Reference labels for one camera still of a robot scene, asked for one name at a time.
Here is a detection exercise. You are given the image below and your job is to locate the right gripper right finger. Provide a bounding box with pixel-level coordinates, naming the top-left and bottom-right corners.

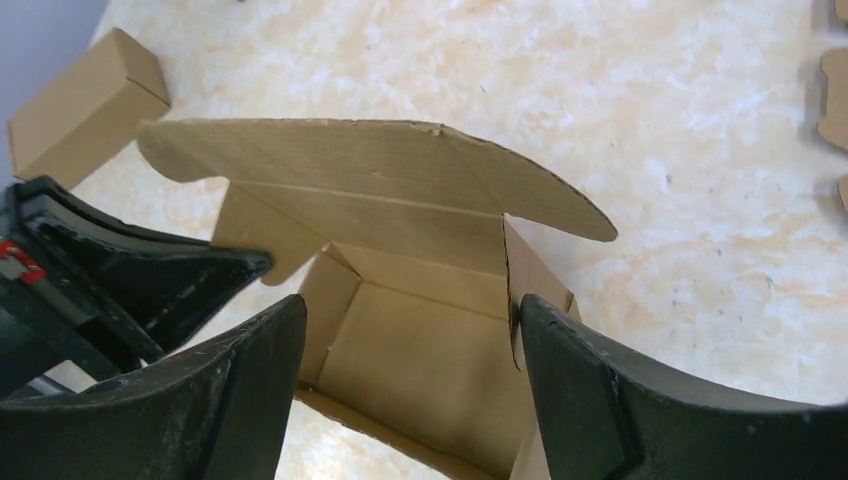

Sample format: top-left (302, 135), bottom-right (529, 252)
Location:
top-left (519, 294), bottom-right (847, 479)

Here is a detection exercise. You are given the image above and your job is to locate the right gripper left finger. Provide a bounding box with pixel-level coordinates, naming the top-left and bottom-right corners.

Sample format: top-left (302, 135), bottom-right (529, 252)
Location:
top-left (1, 295), bottom-right (307, 479)

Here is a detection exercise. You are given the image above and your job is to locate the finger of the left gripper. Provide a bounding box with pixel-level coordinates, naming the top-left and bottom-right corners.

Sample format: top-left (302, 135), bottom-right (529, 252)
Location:
top-left (13, 176), bottom-right (271, 361)

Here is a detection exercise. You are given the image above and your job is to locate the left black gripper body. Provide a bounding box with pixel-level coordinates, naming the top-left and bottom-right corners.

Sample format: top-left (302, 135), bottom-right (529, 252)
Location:
top-left (1, 185), bottom-right (166, 397)

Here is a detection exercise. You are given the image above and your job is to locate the folded brown cardboard box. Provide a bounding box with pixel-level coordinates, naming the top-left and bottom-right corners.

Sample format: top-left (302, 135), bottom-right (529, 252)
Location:
top-left (7, 28), bottom-right (171, 188)

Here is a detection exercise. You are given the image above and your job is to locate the stack of flat cardboard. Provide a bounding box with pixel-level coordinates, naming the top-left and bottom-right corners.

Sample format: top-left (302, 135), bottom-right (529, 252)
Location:
top-left (816, 0), bottom-right (848, 213)

